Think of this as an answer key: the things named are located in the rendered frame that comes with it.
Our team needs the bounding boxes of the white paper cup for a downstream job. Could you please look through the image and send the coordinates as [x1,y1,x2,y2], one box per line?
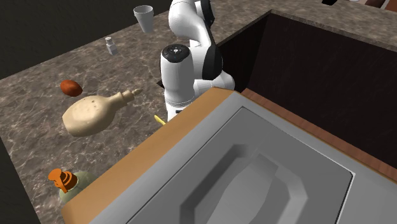
[133,5,155,34]

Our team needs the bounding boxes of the beige squeeze bottle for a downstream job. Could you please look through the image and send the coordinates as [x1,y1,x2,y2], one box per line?
[62,88,144,137]

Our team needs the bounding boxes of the green bottle with orange sprayer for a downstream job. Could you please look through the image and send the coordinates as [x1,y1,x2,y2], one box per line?
[48,168,98,205]

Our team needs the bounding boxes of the small glass salt shaker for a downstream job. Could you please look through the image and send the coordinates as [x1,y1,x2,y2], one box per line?
[104,36,119,56]

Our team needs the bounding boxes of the reddish brown round fruit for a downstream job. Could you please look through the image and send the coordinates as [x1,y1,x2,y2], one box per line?
[59,80,83,97]

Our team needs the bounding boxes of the wooden cabinet with grey top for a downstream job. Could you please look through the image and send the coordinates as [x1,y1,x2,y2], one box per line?
[60,87,397,224]

